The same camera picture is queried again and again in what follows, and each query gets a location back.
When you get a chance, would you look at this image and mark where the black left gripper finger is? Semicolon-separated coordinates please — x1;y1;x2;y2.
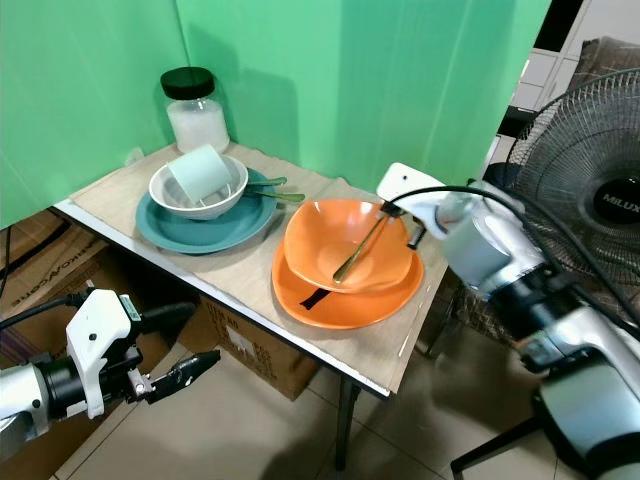
141;301;197;332
148;349;222;405

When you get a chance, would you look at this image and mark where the gold metal spoon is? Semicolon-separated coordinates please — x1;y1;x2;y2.
332;208;390;284

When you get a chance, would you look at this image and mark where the orange bowl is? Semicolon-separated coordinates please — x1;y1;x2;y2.
282;197;424;292

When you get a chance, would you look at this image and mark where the brown plaid chair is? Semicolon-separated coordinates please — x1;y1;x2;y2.
418;268;476;356

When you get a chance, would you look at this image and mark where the teal plate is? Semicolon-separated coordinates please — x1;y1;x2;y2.
135;173;277;255

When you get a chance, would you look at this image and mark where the orange plate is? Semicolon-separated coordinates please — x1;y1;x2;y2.
270;234;425;330

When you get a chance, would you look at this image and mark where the green cutlery piece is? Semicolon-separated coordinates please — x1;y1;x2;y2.
245;176;289;190
247;189;307;205

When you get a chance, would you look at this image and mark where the white bowl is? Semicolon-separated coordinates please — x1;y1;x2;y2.
148;154;250;222

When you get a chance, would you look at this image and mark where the black strip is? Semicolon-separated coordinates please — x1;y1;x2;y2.
299;287;333;310

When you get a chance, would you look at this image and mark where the green backdrop panel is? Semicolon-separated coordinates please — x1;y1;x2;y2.
174;0;553;200
0;0;189;229

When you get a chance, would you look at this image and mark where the printed cardboard box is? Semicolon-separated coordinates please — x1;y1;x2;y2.
0;213;106;336

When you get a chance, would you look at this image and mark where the pale green cup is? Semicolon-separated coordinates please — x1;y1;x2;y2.
167;144;237;209

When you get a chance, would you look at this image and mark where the black table leg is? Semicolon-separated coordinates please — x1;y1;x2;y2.
331;376;363;473

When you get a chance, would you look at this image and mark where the glass jar with white contents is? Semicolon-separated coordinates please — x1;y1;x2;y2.
166;93;230;154

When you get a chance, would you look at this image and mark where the black stand leg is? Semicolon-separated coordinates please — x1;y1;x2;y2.
449;414;553;477

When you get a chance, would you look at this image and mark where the black jar lid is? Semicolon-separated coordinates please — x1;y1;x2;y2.
162;66;217;101

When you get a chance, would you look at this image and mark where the brown plaid cushion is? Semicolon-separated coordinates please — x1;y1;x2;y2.
568;36;640;89

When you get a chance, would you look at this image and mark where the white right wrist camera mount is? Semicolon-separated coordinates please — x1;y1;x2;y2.
376;161;453;238

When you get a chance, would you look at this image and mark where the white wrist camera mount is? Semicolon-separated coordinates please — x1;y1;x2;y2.
64;288;147;420
376;161;453;238

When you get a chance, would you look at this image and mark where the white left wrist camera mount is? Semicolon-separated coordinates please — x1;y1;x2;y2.
64;288;147;420

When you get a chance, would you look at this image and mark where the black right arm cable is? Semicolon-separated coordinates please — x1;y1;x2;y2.
388;184;640;336

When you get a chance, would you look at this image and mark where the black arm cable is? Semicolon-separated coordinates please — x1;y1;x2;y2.
0;291;85;328
388;184;640;336

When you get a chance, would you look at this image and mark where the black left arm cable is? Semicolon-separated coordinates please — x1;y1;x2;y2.
0;291;85;328

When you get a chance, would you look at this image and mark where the thin black loose cable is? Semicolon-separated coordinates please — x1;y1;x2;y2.
0;232;63;293

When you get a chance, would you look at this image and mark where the black pedestal fan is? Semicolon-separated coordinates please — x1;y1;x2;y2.
503;67;640;306

